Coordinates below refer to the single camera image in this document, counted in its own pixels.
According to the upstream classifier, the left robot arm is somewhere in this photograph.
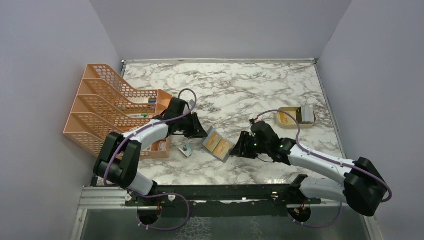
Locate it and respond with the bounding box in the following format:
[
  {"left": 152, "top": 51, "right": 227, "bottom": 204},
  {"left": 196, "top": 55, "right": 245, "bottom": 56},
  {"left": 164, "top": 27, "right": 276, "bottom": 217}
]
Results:
[{"left": 93, "top": 97, "right": 208, "bottom": 206}]

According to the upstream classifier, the yellow oval card tray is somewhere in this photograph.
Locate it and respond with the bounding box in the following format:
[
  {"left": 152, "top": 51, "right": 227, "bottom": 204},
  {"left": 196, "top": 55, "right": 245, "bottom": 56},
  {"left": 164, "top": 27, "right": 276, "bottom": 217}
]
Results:
[{"left": 275, "top": 106, "right": 318, "bottom": 129}]

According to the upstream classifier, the grey card holder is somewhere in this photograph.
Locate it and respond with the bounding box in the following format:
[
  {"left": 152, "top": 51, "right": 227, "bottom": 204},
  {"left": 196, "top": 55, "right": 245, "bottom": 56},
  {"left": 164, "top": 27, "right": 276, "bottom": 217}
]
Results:
[{"left": 201, "top": 127, "right": 235, "bottom": 163}]

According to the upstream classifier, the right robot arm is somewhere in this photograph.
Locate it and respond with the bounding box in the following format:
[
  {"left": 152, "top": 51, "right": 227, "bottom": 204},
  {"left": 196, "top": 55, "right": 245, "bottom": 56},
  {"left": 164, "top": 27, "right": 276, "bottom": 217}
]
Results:
[{"left": 229, "top": 121, "right": 389, "bottom": 217}]

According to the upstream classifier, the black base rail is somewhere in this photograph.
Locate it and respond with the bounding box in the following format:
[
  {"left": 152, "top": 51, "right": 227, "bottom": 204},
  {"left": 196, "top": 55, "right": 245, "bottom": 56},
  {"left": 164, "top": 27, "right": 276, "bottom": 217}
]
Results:
[{"left": 79, "top": 175, "right": 372, "bottom": 220}]

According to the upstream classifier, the small blue white clip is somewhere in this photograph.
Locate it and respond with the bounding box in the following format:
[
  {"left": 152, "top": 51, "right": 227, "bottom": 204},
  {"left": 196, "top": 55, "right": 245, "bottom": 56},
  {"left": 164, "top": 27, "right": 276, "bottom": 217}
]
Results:
[{"left": 178, "top": 142, "right": 193, "bottom": 158}]

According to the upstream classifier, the gold card in tray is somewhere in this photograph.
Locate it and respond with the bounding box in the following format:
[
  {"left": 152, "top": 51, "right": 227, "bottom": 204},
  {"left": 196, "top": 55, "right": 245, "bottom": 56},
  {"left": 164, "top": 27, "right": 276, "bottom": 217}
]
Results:
[{"left": 278, "top": 112, "right": 296, "bottom": 126}]

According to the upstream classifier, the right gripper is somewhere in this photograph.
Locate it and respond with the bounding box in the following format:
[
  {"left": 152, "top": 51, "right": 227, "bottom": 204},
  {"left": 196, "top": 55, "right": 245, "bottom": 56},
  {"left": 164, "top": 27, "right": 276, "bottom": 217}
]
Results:
[{"left": 230, "top": 130, "right": 270, "bottom": 159}]

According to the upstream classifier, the orange mesh file organizer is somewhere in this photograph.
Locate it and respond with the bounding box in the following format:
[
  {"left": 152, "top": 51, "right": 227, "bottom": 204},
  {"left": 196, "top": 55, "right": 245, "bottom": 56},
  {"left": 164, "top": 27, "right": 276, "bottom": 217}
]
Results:
[{"left": 63, "top": 63, "right": 173, "bottom": 157}]

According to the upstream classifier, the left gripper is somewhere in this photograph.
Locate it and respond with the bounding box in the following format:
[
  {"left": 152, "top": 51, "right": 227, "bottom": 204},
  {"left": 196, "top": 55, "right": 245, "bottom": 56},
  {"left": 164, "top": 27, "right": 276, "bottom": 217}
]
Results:
[{"left": 176, "top": 112, "right": 208, "bottom": 139}]

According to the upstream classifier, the gold credit card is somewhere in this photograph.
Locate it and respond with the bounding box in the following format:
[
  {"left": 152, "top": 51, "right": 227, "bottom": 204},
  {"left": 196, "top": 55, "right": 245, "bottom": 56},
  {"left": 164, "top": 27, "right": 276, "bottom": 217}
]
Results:
[
  {"left": 202, "top": 130, "right": 222, "bottom": 152},
  {"left": 212, "top": 139, "right": 234, "bottom": 160}
]

